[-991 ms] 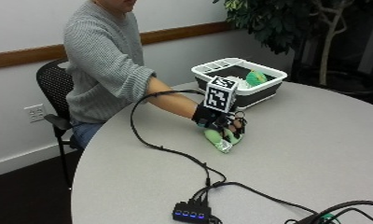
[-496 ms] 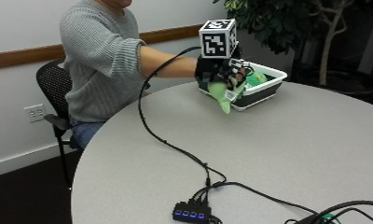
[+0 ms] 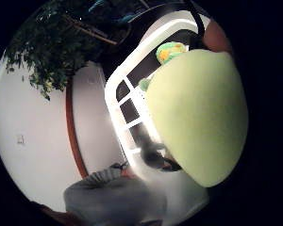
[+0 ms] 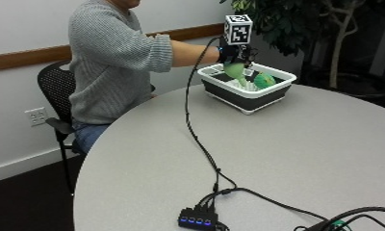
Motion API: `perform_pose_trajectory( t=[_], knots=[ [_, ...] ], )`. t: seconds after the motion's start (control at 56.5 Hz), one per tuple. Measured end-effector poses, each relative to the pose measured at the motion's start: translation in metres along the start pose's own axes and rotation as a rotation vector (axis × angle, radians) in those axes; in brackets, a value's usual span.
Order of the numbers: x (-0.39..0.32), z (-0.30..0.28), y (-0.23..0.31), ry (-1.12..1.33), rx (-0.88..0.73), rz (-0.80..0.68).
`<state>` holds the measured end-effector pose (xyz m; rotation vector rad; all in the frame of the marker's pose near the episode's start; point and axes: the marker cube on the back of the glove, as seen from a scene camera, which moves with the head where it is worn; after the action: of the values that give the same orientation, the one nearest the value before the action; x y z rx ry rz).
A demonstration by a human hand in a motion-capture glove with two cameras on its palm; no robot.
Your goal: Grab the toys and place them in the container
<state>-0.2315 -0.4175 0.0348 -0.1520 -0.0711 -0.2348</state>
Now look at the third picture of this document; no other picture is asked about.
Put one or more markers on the pale green fruit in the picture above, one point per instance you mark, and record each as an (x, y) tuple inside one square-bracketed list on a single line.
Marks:
[(199, 119)]

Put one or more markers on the green and orange soft toy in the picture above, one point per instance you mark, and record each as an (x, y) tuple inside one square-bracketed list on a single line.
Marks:
[(169, 52)]

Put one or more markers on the small green toy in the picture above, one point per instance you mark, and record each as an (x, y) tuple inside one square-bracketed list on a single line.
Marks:
[(144, 84)]

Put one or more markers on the white plastic crate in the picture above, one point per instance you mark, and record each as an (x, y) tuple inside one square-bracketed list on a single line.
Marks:
[(138, 103)]

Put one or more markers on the green leafy tree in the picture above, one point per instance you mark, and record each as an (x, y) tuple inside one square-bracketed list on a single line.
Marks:
[(53, 44)]

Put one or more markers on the red-brown trim strip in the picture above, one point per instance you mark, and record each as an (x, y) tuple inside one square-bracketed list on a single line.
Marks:
[(73, 132)]

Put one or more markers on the the person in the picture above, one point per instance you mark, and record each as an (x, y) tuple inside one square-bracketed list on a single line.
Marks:
[(116, 197)]

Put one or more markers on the white wall socket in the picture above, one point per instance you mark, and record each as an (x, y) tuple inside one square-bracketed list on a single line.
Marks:
[(21, 139)]

